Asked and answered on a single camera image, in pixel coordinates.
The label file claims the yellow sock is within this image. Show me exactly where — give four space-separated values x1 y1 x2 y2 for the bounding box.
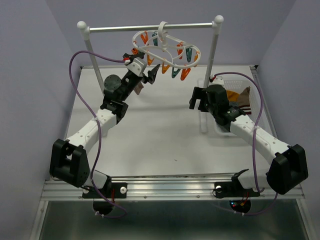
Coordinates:
226 90 240 103

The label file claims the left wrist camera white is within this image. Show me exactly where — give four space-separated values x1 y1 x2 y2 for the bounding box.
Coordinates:
124 57 147 77

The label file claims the beige striped sock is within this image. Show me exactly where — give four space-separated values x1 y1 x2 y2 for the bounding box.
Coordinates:
134 82 144 95

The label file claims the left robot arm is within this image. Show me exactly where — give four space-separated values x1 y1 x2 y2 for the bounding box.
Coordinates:
49 53 160 197

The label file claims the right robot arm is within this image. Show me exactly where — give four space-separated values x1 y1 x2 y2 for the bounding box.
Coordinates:
189 84 309 198

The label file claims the white round clip hanger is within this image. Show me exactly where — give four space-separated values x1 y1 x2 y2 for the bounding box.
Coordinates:
132 21 202 77

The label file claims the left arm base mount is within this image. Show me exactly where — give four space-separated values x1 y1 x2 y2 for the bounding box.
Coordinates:
82 182 128 199

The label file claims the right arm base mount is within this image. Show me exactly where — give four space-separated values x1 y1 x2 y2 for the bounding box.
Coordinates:
212 181 260 199

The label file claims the white plastic basket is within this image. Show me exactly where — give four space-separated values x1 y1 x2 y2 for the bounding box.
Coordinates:
211 76 261 138

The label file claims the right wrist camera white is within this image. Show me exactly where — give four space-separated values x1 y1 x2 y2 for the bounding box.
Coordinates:
209 74 225 86

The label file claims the aluminium rail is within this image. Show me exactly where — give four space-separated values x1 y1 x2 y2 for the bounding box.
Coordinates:
42 177 307 201

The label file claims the white clothes rack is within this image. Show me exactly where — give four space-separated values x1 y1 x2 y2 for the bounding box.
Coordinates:
76 14 225 133

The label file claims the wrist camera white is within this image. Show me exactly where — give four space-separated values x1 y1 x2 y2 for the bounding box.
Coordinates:
209 74 225 86
124 57 147 77

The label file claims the teal clothespin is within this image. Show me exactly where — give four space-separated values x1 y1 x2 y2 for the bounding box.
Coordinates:
171 67 181 79

